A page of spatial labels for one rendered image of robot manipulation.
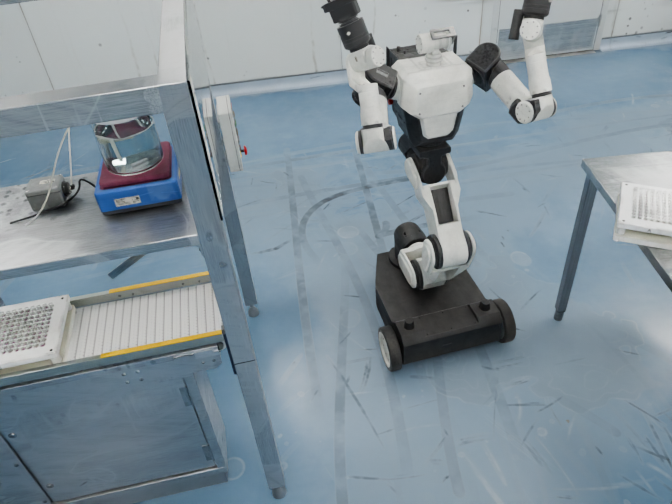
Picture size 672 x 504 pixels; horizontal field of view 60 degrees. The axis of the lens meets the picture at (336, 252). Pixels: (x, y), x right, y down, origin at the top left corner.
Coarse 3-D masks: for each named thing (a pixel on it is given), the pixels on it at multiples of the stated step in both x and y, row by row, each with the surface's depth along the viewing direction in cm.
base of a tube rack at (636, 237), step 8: (616, 208) 199; (616, 216) 194; (616, 224) 191; (632, 232) 188; (640, 232) 187; (624, 240) 188; (632, 240) 187; (640, 240) 185; (648, 240) 184; (656, 240) 184; (664, 240) 184; (664, 248) 184
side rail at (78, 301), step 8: (184, 280) 188; (192, 280) 189; (200, 280) 189; (208, 280) 190; (136, 288) 186; (144, 288) 187; (152, 288) 187; (160, 288) 188; (168, 288) 189; (80, 296) 185; (88, 296) 184; (96, 296) 185; (104, 296) 185; (112, 296) 186; (120, 296) 187; (128, 296) 187; (72, 304) 185; (80, 304) 185; (88, 304) 186
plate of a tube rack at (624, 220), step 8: (624, 184) 200; (632, 184) 200; (624, 192) 197; (632, 192) 196; (656, 192) 195; (624, 200) 193; (632, 200) 193; (656, 200) 192; (624, 208) 190; (624, 216) 187; (624, 224) 184; (632, 224) 184; (640, 224) 183; (648, 224) 183; (656, 224) 183; (664, 224) 182; (648, 232) 183; (656, 232) 182; (664, 232) 181
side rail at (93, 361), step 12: (216, 336) 168; (156, 348) 166; (168, 348) 167; (180, 348) 168; (72, 360) 164; (84, 360) 164; (96, 360) 165; (108, 360) 165; (120, 360) 166; (12, 372) 163; (24, 372) 162; (36, 372) 163; (48, 372) 164; (60, 372) 164; (0, 384) 163
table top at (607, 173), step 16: (592, 160) 226; (608, 160) 225; (624, 160) 224; (640, 160) 224; (656, 160) 223; (592, 176) 220; (608, 176) 217; (624, 176) 216; (640, 176) 216; (656, 176) 215; (608, 192) 209; (656, 256) 182
